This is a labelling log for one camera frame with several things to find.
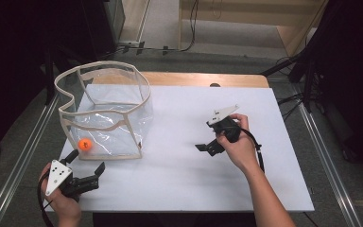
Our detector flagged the left hand-held gripper cable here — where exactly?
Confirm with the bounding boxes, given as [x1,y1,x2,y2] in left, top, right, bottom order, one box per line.
[36,176,54,227]

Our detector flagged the orange ball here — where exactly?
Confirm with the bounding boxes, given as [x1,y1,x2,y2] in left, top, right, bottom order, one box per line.
[78,137,93,152]

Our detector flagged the wooden shelf frame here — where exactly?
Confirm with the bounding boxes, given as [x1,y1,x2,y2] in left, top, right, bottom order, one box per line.
[178,0,329,58]

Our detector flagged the black hanging cable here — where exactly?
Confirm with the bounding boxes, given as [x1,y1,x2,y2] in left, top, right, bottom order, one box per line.
[100,0,200,61]

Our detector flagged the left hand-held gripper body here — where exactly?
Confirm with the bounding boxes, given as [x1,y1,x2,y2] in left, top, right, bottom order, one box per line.
[45,159,100,202]

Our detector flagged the person's right hand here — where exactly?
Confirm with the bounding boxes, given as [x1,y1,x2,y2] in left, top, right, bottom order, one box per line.
[216,113,261,174]

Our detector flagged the black stand post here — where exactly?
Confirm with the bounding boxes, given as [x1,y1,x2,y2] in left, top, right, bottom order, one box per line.
[43,46,58,107]

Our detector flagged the metal floor rail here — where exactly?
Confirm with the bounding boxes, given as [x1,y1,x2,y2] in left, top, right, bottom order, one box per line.
[291,84,363,227]
[0,94,61,227]

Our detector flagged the black stand legs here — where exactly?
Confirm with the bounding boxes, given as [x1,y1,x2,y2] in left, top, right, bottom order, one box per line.
[261,51,317,114]

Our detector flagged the black curtain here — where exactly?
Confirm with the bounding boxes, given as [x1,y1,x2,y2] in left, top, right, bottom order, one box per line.
[305,0,363,173]
[0,0,88,157]

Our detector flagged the black floor cables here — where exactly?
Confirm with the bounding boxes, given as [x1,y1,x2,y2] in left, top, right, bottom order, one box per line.
[276,92,307,123]

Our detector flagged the right hand-held gripper cable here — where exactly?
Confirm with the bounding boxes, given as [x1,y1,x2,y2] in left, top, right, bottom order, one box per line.
[239,127,266,174]

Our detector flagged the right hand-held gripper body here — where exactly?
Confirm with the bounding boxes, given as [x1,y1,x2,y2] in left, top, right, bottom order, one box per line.
[206,104,242,157]

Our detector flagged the hand-held gripper cable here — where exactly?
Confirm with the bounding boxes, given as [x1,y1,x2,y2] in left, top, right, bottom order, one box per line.
[36,176,54,227]
[239,127,266,174]

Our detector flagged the person's left hand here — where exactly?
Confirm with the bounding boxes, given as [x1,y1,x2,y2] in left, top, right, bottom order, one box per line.
[40,163,82,221]

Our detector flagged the dark cabinet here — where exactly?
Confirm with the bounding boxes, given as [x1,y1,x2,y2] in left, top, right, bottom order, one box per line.
[81,0,127,48]

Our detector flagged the white board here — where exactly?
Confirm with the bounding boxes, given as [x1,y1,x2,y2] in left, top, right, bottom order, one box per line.
[43,83,316,213]

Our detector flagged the clear plastic bin beige trim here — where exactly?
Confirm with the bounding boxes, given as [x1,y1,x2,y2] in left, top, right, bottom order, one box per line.
[54,61,155,161]

